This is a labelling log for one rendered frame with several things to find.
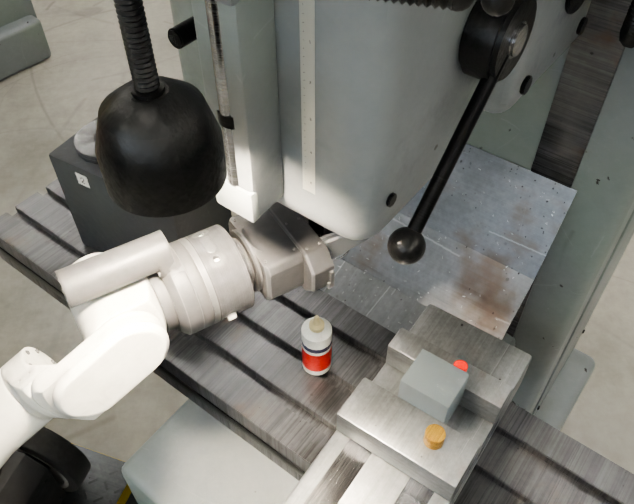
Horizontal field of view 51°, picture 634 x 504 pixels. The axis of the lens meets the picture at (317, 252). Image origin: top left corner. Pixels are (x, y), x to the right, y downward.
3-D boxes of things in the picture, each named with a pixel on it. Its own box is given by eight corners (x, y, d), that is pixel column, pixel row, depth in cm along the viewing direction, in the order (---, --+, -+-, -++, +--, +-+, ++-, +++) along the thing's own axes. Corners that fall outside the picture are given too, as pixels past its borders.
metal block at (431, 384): (440, 433, 76) (448, 408, 71) (395, 406, 78) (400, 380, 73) (461, 400, 78) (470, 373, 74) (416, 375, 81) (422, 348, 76)
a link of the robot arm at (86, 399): (185, 347, 59) (70, 449, 58) (151, 290, 65) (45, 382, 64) (141, 313, 54) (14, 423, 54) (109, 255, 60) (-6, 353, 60)
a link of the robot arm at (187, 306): (223, 341, 63) (109, 396, 59) (181, 279, 70) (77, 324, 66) (201, 251, 56) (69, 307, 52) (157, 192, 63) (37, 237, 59)
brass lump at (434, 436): (437, 454, 71) (439, 446, 70) (419, 443, 72) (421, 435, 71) (447, 438, 72) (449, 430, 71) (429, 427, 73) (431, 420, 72)
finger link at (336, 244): (364, 238, 69) (314, 261, 67) (366, 216, 67) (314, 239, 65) (373, 248, 69) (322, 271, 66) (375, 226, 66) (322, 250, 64)
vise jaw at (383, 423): (450, 503, 71) (456, 488, 69) (335, 430, 77) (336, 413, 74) (474, 460, 75) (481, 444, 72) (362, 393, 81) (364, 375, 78)
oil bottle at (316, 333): (319, 381, 90) (319, 335, 81) (296, 366, 91) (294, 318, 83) (337, 361, 92) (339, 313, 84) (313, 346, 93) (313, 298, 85)
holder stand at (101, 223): (191, 297, 99) (169, 201, 84) (81, 244, 107) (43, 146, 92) (236, 246, 106) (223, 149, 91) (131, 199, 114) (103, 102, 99)
